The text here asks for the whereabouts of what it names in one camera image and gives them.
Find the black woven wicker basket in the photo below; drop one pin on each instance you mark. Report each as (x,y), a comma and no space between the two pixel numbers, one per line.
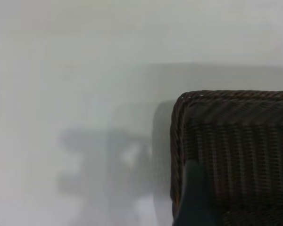
(240,141)

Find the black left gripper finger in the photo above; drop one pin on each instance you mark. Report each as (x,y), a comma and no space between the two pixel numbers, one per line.
(195,200)

